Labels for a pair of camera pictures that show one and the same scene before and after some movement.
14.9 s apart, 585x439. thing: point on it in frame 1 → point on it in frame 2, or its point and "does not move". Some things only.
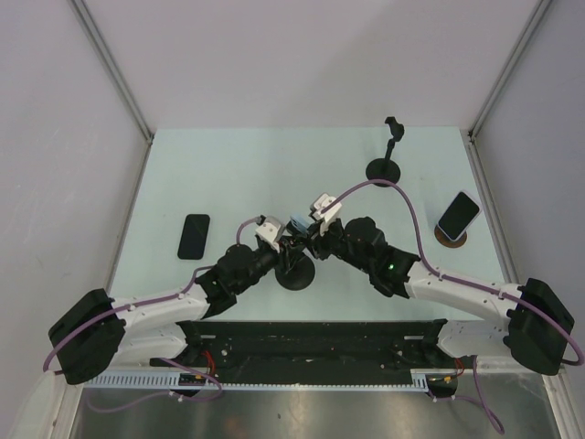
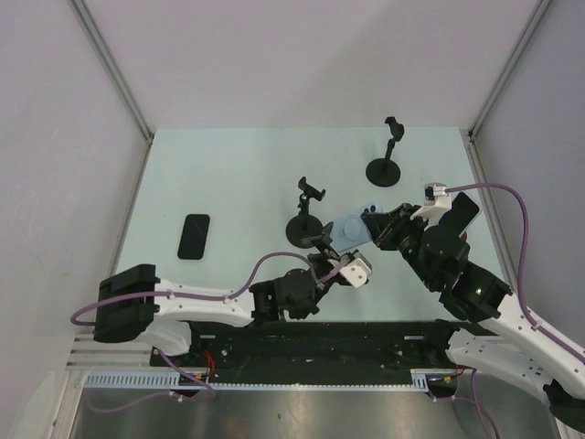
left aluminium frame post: (89, 23) does not move
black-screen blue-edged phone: (460, 214) does not move
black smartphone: (194, 237) does not move
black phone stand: (298, 271) → (304, 225)
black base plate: (247, 346) does not move
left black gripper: (287, 250) → (322, 241)
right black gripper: (318, 241) → (385, 227)
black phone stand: (385, 168) does not move
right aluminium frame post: (498, 86) does not move
